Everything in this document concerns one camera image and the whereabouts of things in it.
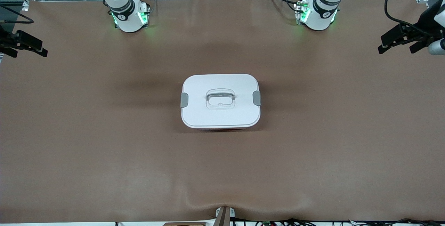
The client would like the white box lid with handle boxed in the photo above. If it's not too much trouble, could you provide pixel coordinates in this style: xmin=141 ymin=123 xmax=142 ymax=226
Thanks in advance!
xmin=180 ymin=74 xmax=262 ymax=130

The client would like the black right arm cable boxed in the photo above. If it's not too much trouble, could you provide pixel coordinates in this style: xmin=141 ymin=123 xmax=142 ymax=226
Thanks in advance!
xmin=0 ymin=5 xmax=34 ymax=24

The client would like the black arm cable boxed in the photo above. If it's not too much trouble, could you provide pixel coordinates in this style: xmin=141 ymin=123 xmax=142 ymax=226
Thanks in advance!
xmin=0 ymin=5 xmax=34 ymax=24
xmin=384 ymin=0 xmax=435 ymax=33

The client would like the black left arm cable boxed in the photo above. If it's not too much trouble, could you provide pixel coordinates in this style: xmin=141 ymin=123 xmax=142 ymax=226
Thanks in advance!
xmin=384 ymin=0 xmax=435 ymax=33

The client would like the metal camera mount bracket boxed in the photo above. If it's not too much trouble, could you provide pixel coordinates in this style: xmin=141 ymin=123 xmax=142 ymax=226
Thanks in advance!
xmin=215 ymin=206 xmax=235 ymax=226

